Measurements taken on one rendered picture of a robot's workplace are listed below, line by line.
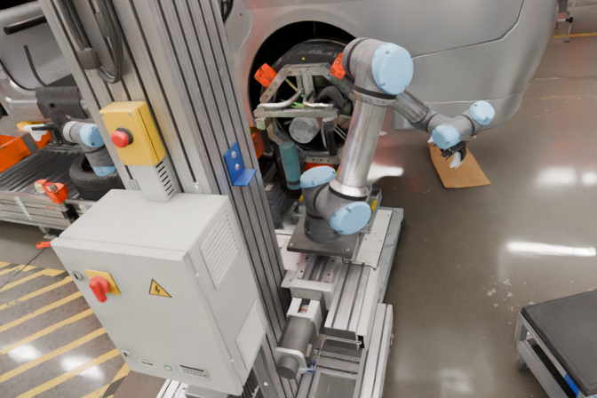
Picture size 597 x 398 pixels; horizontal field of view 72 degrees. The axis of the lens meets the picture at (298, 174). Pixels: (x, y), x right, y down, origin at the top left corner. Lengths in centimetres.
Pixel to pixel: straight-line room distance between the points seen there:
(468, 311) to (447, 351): 25
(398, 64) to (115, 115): 66
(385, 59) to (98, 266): 80
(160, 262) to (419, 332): 153
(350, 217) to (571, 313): 102
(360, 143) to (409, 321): 125
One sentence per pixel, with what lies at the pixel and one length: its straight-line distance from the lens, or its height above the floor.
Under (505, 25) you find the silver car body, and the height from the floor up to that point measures 123.
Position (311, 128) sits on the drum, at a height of 87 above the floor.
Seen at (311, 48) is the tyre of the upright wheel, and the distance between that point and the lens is 211.
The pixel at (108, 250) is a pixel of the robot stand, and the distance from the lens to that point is 93.
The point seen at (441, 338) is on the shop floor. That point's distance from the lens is 214.
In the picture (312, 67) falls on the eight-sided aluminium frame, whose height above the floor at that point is 112.
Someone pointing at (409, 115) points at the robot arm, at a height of 114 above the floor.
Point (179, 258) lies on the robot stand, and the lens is 82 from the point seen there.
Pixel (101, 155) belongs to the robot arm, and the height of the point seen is 114.
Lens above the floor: 173
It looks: 32 degrees down
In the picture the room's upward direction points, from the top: 11 degrees counter-clockwise
